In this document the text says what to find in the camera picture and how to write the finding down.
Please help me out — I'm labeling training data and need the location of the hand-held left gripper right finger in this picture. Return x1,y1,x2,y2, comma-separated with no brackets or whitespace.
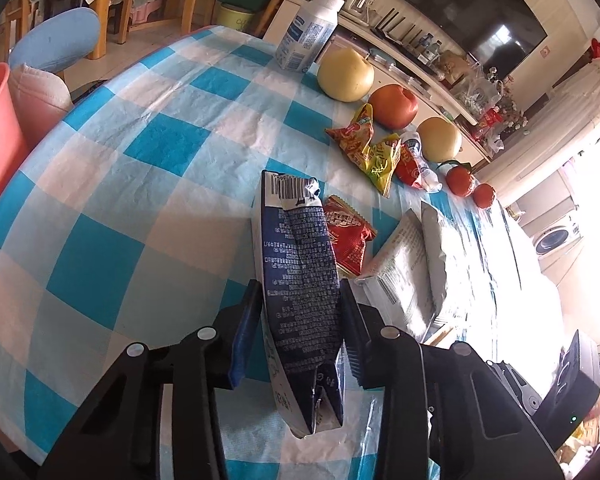
340,278,566,480

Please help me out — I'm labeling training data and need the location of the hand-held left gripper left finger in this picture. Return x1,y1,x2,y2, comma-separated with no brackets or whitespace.
37,279,264,480

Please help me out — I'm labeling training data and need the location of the dark blue milk carton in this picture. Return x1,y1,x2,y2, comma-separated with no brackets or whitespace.
250,170,346,440

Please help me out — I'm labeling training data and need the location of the red snack packet gold print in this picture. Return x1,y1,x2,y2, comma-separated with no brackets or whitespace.
394,142,426,191

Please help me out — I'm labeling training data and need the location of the grey white flattened carton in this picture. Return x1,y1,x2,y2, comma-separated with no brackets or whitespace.
352,209,438,341

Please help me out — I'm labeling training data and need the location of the white bag with feather print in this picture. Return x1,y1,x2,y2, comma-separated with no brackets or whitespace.
420,201,481,326

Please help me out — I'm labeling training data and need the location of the white washing machine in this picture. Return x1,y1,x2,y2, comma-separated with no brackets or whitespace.
532,212,581,258

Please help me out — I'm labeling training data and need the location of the yellow green snack packet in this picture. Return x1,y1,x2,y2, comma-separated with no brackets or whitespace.
365,133,402,198

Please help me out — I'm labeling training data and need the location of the crushed clear water bottle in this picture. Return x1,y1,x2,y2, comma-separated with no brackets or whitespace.
402,131,443,194

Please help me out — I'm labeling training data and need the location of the tangerine with green leaf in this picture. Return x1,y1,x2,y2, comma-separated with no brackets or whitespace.
436,159,476,197

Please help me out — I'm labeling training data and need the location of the small orange tangerine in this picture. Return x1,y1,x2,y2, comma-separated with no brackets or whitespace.
472,182,496,209

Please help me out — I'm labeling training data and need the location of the yellow red snack packet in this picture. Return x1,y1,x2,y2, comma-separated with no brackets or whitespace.
325,103,376,173

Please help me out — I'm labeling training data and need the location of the yellow pear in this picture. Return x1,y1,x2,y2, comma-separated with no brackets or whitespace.
316,46,376,102
416,116,463,163

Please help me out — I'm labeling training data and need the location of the red apple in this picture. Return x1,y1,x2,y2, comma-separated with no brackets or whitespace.
368,83,420,130

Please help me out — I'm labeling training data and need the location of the beige curtain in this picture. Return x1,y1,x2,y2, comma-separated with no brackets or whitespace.
475,60,600,201

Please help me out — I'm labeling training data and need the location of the cream television cabinet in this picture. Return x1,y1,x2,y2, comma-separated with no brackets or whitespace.
330,0,491,166

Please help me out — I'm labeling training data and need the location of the clear plastic bag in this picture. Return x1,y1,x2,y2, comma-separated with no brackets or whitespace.
455,60,506,116

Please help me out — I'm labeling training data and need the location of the white blue-label milk bottle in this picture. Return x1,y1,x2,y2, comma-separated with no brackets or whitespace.
275,0,345,73

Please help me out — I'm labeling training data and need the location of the pale green bucket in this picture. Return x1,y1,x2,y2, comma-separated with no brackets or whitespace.
215,2,261,33

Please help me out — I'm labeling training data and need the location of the black flat television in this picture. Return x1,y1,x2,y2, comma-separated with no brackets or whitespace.
360,0,548,83

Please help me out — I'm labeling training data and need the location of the blue chair cushion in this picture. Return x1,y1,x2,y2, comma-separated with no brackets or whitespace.
8,8,101,73

